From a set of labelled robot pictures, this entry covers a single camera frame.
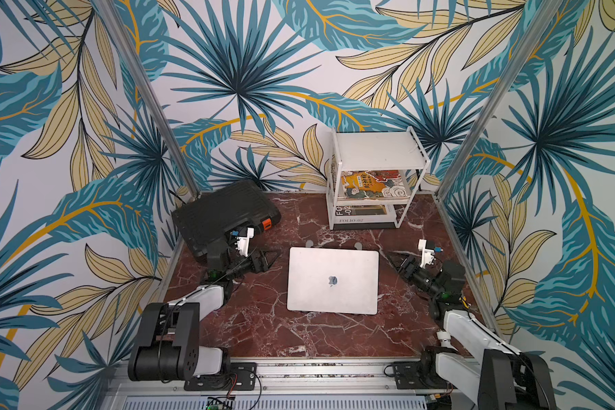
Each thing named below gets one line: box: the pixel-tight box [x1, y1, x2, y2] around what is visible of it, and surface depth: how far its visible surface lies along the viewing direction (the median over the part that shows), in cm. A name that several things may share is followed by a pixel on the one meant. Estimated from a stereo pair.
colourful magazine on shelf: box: [338, 169, 410, 200], surface depth 97 cm
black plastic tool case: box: [171, 180, 282, 264], surface depth 103 cm
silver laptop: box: [287, 246, 380, 315], surface depth 87 cm
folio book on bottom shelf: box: [333, 204, 397, 225], surface depth 109 cm
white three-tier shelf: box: [326, 126, 432, 230], surface depth 94 cm
